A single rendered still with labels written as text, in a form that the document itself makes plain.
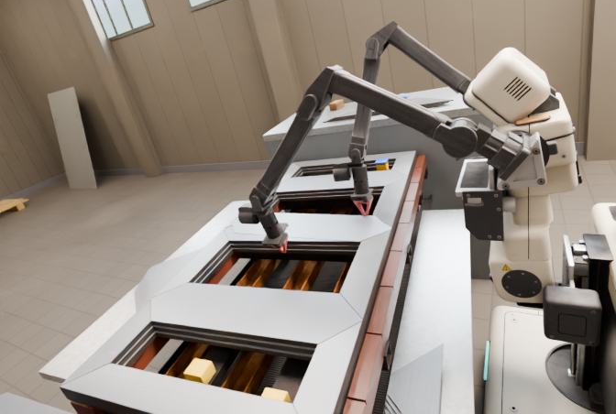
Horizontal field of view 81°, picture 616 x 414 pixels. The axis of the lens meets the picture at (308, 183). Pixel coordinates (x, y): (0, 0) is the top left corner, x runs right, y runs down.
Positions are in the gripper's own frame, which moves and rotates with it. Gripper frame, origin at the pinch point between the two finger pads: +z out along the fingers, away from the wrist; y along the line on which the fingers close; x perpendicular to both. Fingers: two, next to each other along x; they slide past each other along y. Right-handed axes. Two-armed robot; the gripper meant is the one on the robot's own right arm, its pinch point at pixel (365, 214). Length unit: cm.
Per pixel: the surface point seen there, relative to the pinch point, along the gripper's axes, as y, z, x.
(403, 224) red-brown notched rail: 0.7, 3.9, 14.6
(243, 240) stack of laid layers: 19.2, 3.4, -45.8
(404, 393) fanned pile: 58, 24, 23
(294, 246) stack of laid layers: 19.1, 5.5, -22.7
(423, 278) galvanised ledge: 10.4, 20.4, 21.6
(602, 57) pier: -239, -42, 129
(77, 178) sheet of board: -272, 21, -624
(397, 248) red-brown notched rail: 15.9, 6.5, 14.9
